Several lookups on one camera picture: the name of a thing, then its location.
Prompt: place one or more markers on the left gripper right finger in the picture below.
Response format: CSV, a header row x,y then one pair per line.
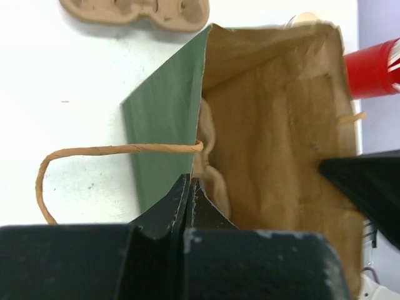
x,y
221,261

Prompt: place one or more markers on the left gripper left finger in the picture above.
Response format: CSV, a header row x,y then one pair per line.
x,y
136,260

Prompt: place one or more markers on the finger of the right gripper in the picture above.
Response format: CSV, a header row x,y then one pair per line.
x,y
371,182

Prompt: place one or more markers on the brown cardboard cup carrier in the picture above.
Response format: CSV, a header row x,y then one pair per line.
x,y
204,166

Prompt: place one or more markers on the green paper bag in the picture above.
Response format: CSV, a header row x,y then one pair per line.
x,y
280,103

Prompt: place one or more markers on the red straw holder cup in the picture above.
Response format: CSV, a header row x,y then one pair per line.
x,y
374,71

